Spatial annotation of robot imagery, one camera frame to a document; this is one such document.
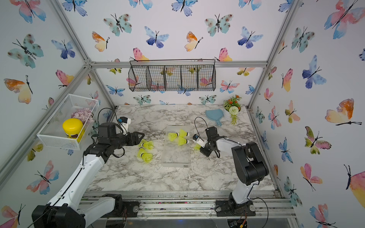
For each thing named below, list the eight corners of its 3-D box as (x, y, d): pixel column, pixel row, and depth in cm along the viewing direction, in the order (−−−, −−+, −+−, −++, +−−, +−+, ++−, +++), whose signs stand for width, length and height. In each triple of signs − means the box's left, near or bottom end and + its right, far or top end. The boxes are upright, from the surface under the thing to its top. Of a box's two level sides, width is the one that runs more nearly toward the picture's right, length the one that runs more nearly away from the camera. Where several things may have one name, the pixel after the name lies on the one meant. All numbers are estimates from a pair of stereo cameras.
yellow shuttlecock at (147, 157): (140, 163, 92) (139, 161, 90) (142, 154, 96) (141, 153, 94) (152, 163, 92) (151, 161, 90) (153, 154, 96) (152, 153, 94)
